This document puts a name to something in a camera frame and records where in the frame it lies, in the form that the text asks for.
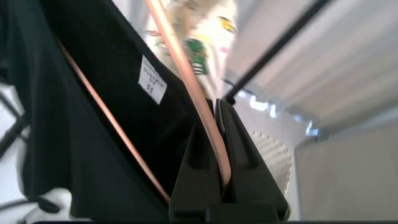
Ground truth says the white laundry basket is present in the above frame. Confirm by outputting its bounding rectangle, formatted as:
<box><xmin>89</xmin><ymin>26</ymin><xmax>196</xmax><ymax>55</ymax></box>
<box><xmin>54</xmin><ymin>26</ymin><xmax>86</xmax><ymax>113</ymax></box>
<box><xmin>248</xmin><ymin>130</ymin><xmax>293</xmax><ymax>197</ymax></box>

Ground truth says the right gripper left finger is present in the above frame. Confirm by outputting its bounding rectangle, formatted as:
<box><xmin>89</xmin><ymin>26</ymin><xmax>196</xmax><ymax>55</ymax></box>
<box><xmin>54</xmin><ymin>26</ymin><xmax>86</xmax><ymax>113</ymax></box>
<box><xmin>169</xmin><ymin>98</ymin><xmax>224</xmax><ymax>222</ymax></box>

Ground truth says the black garment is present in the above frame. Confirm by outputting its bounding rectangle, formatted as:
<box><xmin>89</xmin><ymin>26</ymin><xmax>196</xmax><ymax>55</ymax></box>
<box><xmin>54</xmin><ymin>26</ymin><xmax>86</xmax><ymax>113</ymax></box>
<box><xmin>0</xmin><ymin>0</ymin><xmax>218</xmax><ymax>222</ymax></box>

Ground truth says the cream printed garment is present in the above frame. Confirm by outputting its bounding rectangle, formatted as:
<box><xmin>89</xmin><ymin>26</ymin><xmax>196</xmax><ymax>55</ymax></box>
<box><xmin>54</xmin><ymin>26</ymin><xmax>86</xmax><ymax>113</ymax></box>
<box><xmin>144</xmin><ymin>0</ymin><xmax>239</xmax><ymax>100</ymax></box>

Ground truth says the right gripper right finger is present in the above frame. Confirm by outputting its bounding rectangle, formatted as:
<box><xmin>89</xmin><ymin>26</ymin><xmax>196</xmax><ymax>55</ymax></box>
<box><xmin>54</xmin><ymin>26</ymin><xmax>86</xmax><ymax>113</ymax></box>
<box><xmin>215</xmin><ymin>98</ymin><xmax>290</xmax><ymax>222</ymax></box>

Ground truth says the pink clothes hanger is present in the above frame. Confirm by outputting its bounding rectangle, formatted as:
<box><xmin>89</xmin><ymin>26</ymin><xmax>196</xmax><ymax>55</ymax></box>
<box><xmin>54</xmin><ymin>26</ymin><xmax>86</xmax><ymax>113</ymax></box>
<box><xmin>55</xmin><ymin>0</ymin><xmax>233</xmax><ymax>206</ymax></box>

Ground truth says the black clothes rack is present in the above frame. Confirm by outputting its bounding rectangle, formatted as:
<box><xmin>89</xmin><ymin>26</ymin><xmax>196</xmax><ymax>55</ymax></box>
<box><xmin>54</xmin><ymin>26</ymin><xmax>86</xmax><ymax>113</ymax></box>
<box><xmin>223</xmin><ymin>0</ymin><xmax>331</xmax><ymax>106</ymax></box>

